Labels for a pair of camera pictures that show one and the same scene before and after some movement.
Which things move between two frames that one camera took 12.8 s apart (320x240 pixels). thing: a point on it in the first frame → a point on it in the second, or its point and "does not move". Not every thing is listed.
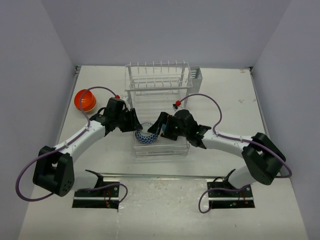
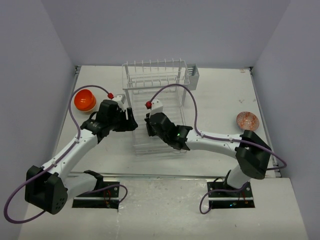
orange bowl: [88, 100] does not move
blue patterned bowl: [145, 137] → [247, 120]
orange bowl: [89, 102] does not move
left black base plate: [106, 195] does not move
